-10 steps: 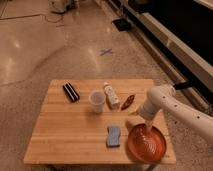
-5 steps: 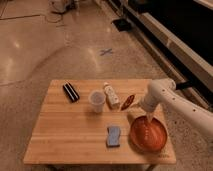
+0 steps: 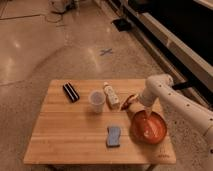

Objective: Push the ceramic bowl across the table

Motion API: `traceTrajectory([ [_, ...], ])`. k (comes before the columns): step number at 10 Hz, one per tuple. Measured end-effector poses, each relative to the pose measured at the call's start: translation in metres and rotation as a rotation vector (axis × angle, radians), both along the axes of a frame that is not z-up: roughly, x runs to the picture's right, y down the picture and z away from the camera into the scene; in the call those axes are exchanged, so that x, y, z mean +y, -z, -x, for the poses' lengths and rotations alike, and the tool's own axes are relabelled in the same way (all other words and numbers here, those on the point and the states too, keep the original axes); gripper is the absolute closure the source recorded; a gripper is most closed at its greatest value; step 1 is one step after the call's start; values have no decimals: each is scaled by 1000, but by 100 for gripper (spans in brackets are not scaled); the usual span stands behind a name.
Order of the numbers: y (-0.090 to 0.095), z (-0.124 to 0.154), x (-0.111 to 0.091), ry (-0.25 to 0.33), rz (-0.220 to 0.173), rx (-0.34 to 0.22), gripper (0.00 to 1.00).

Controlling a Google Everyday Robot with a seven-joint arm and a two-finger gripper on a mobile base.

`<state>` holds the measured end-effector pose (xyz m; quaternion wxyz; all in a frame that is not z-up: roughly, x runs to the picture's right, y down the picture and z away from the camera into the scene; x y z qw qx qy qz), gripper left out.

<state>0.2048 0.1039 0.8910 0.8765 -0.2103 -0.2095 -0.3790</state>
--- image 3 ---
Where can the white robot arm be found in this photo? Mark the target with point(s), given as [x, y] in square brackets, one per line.
[160, 86]

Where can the wooden table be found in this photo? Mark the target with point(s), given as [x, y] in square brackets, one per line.
[70, 133]

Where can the blue sponge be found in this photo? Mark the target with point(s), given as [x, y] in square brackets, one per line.
[114, 133]

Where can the black rectangular case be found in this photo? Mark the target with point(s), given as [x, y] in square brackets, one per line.
[71, 92]

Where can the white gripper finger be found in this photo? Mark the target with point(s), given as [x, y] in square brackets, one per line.
[148, 111]

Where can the red snack packet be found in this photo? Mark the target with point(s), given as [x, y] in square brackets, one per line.
[131, 99]

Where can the translucent plastic cup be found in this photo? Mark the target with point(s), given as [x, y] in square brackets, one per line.
[97, 101]

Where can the small white bottle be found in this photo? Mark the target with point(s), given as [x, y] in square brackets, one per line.
[112, 97]

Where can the red ceramic bowl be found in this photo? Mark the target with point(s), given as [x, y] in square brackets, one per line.
[150, 129]

